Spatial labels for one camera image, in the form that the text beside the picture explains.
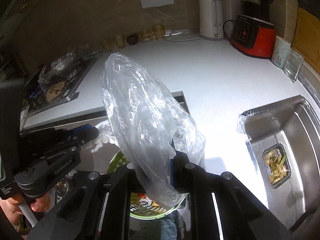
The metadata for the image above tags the clear plastic bag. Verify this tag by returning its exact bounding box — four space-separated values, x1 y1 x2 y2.
101 53 206 208

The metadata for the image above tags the green perforated trash basket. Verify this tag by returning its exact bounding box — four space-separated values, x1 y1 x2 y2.
107 151 187 220

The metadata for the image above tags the person's left hand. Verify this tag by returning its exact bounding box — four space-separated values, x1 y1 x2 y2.
1 193 51 226

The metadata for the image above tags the gas stove with clutter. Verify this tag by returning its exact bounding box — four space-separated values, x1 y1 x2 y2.
21 49 104 117

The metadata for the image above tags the food container in sink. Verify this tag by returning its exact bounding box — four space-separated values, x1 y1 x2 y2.
263 144 291 189

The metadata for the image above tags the stainless steel sink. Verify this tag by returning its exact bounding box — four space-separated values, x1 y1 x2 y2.
238 95 319 231

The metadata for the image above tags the clear glass jar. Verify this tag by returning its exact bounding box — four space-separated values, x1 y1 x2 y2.
138 29 154 43

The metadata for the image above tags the black small cup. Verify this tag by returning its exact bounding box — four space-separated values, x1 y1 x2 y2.
126 34 139 46

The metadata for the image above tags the amber glass cup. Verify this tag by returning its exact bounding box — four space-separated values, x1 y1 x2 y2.
152 24 165 40

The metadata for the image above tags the white electric kettle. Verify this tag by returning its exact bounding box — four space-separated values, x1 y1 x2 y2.
199 0 223 41

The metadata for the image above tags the red black blender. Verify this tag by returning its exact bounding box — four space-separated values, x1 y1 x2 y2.
231 0 276 59

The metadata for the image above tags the white ceramic cup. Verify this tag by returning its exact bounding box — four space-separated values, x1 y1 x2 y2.
271 36 291 68

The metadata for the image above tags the clear glass mug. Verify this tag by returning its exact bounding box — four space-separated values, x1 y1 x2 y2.
283 48 304 82

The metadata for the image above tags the wooden cutting board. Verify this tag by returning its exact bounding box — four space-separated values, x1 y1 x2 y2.
292 7 320 74

